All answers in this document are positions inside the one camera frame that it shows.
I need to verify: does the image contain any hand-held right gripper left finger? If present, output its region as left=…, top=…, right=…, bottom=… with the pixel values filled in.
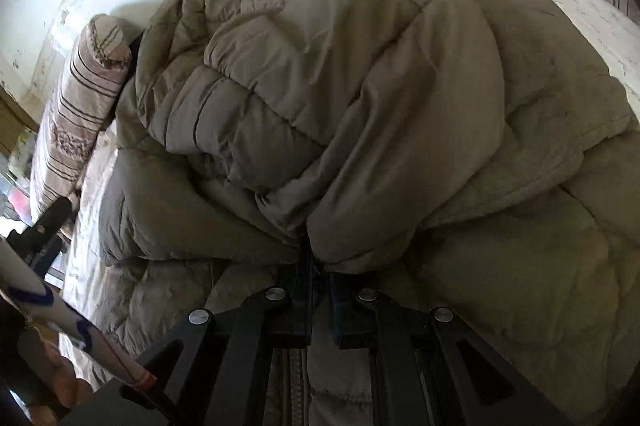
left=125, top=245, right=316, bottom=426

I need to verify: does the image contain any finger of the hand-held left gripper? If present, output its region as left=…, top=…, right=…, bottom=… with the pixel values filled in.
left=27, top=233, right=66, bottom=279
left=39, top=197, right=76, bottom=234

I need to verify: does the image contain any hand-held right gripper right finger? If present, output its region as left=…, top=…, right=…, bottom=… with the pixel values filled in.
left=327, top=272, right=571, bottom=426

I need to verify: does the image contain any olive quilted blanket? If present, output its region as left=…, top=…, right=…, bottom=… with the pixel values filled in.
left=97, top=0, right=640, bottom=426

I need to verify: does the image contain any person's left hand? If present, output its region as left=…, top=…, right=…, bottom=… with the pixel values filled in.
left=30, top=331, right=96, bottom=422

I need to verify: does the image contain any patterned glass door panel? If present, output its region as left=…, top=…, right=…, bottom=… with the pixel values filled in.
left=0, top=141, right=38, bottom=227

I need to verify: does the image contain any wooden cabinet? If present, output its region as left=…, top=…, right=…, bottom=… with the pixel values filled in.
left=0, top=86, right=41, bottom=157

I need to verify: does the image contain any striped floral pillow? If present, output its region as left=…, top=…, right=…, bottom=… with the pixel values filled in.
left=29, top=13, right=133, bottom=209

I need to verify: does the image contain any white leaf-print bed sheet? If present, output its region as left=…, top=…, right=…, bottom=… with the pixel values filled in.
left=59, top=0, right=640, bottom=387

